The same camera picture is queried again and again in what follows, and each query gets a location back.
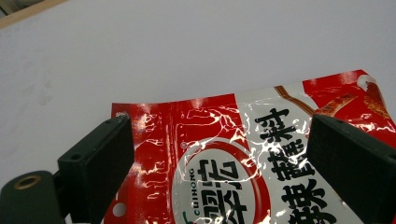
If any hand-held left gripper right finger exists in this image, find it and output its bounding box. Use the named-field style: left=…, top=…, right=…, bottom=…
left=305, top=113, right=396, bottom=224

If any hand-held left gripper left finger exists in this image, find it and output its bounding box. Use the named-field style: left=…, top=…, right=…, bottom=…
left=57, top=112, right=136, bottom=224

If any red and white seasoning packet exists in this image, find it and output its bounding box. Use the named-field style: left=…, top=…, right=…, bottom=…
left=102, top=68, right=396, bottom=224

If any wooden table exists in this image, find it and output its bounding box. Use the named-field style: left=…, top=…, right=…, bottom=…
left=0, top=0, right=69, bottom=30

